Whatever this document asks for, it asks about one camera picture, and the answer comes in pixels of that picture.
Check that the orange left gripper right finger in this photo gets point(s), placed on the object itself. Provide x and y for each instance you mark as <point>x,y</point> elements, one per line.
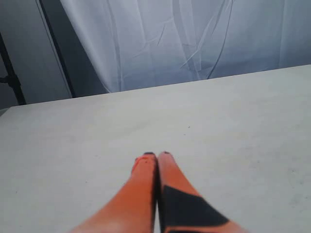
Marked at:
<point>182,209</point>

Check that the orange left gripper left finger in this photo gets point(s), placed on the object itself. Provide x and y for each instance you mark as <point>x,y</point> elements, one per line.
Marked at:
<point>133,208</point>

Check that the white backdrop curtain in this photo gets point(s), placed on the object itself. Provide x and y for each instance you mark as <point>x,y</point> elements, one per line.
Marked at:
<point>135,44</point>

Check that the black stand pole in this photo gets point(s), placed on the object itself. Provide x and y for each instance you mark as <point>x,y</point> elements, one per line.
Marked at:
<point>35,67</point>

